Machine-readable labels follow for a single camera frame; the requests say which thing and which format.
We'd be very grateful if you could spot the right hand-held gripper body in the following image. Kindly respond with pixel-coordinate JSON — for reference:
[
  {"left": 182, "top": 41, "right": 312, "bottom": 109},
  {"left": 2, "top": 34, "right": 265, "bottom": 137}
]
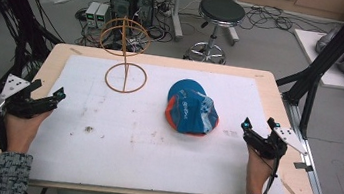
[{"left": 240, "top": 121, "right": 312, "bottom": 164}]

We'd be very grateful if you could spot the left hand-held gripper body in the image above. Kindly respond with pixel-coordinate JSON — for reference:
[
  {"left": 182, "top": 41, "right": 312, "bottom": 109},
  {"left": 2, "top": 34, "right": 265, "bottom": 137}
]
[{"left": 0, "top": 72, "right": 62, "bottom": 124}]

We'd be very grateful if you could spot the person's left hand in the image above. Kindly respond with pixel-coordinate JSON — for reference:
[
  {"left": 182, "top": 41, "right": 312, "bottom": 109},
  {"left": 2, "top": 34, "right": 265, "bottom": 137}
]
[{"left": 0, "top": 105, "right": 53, "bottom": 159}]

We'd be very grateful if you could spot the person's right hand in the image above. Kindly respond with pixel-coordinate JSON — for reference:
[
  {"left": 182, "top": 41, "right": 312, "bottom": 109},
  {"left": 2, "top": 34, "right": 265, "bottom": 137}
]
[{"left": 240, "top": 144, "right": 277, "bottom": 194}]

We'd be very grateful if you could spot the black tape strip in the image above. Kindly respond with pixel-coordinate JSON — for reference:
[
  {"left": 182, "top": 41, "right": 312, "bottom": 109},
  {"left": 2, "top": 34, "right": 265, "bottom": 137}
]
[{"left": 292, "top": 160, "right": 315, "bottom": 173}]

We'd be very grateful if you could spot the thin wooden stick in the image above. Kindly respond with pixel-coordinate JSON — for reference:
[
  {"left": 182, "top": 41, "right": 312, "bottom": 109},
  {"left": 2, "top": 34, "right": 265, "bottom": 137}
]
[{"left": 277, "top": 178, "right": 306, "bottom": 194}]

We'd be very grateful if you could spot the blue and orange cap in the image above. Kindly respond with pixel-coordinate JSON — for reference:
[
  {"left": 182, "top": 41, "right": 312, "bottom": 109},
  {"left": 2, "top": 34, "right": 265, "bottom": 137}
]
[{"left": 161, "top": 75, "right": 225, "bottom": 139}]

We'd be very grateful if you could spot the wooden hat stand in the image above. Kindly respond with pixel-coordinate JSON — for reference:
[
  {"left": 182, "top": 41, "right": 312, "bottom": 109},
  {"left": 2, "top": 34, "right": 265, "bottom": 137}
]
[{"left": 92, "top": 13, "right": 156, "bottom": 97}]

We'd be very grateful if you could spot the white floor platform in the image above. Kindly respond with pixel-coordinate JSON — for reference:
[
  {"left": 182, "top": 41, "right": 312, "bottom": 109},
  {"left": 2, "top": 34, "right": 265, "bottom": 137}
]
[{"left": 287, "top": 27, "right": 344, "bottom": 90}]

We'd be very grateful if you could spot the grey bench power supply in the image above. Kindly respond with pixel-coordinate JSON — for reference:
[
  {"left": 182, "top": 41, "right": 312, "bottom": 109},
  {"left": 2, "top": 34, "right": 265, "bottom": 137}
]
[
  {"left": 93, "top": 1, "right": 112, "bottom": 31},
  {"left": 82, "top": 0, "right": 102, "bottom": 30}
]

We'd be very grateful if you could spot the white table mat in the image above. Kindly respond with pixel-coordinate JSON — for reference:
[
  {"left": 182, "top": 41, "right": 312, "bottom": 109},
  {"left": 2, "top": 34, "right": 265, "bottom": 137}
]
[{"left": 24, "top": 50, "right": 302, "bottom": 194}]

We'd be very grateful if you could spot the black computer tower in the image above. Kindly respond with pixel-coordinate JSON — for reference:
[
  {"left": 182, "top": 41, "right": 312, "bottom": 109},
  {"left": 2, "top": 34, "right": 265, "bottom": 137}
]
[
  {"left": 105, "top": 0, "right": 137, "bottom": 36},
  {"left": 131, "top": 0, "right": 156, "bottom": 30}
]

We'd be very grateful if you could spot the black round stool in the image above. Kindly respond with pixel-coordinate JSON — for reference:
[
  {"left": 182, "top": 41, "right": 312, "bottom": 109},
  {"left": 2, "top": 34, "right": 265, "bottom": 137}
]
[{"left": 182, "top": 0, "right": 248, "bottom": 67}]

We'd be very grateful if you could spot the grey table leg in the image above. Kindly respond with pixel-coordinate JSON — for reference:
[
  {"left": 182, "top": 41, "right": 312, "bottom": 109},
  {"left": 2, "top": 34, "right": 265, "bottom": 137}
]
[{"left": 166, "top": 0, "right": 190, "bottom": 43}]

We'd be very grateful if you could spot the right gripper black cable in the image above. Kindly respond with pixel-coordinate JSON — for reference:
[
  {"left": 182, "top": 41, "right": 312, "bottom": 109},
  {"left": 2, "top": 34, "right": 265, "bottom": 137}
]
[{"left": 260, "top": 155, "right": 283, "bottom": 194}]

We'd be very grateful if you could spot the tangle of floor cables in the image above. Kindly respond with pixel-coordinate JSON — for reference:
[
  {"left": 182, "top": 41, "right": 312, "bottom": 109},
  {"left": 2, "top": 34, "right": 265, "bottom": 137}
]
[{"left": 238, "top": 0, "right": 338, "bottom": 43}]

